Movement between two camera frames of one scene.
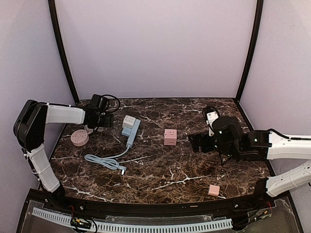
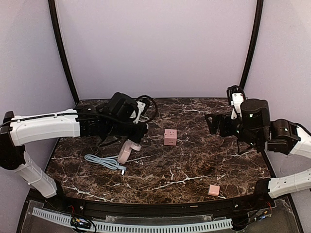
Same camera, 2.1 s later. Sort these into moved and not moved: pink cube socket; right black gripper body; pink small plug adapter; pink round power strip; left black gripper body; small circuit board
Moved: right black gripper body; pink round power strip; left black gripper body
Not moved: small circuit board; pink cube socket; pink small plug adapter
